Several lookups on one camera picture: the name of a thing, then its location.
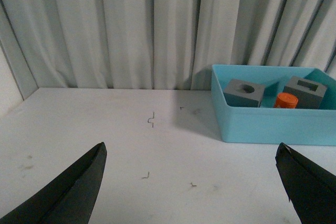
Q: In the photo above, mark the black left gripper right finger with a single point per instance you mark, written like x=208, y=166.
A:
x=309, y=187

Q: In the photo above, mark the orange cylinder with white numbers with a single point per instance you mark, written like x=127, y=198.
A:
x=286, y=101

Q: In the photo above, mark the light blue plastic box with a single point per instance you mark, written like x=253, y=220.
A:
x=265, y=124

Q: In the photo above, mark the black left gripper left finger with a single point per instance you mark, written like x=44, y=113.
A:
x=70, y=197

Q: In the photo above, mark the gray cube with round hole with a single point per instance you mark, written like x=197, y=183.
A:
x=239, y=93

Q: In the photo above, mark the white pleated curtain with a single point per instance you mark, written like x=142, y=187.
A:
x=159, y=44

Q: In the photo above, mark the gray cube with rectangular slot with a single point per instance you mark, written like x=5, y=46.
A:
x=309, y=93

